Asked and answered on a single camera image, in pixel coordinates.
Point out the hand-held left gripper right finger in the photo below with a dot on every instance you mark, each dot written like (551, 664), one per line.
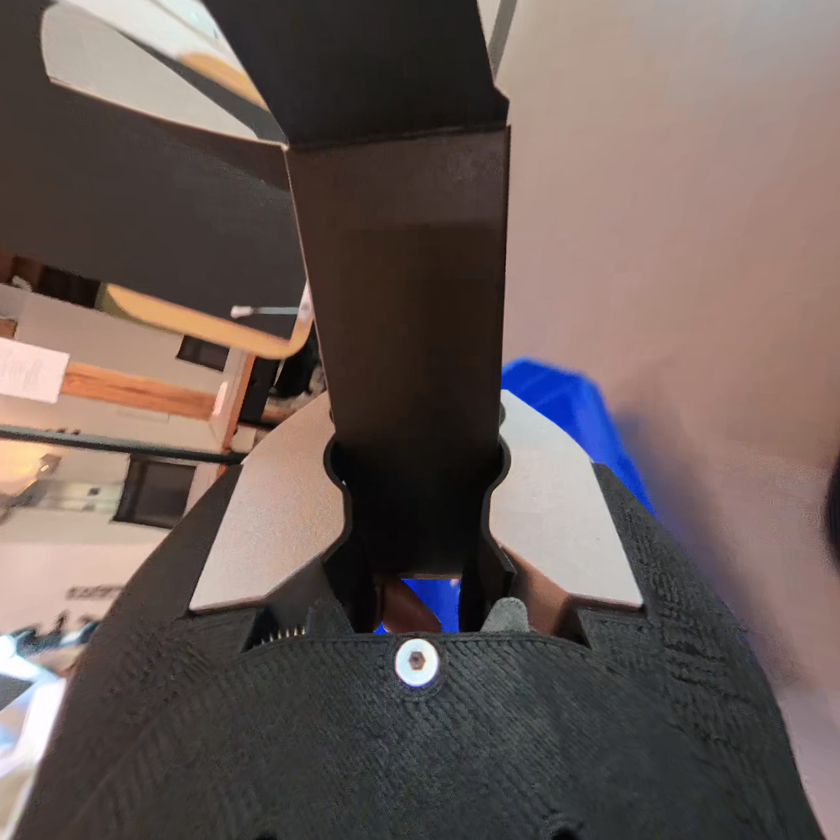
(571, 525)

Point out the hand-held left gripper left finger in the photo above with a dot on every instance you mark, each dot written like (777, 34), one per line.
(269, 525)

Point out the blue plastic bin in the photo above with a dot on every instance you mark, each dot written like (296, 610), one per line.
(584, 420)

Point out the matte black box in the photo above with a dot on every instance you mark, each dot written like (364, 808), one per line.
(407, 328)

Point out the grey desk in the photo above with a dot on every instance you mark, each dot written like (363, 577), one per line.
(683, 236)

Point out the white paper sign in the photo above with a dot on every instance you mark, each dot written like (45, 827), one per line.
(29, 370)

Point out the black board on white stand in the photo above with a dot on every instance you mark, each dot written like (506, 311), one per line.
(145, 197)

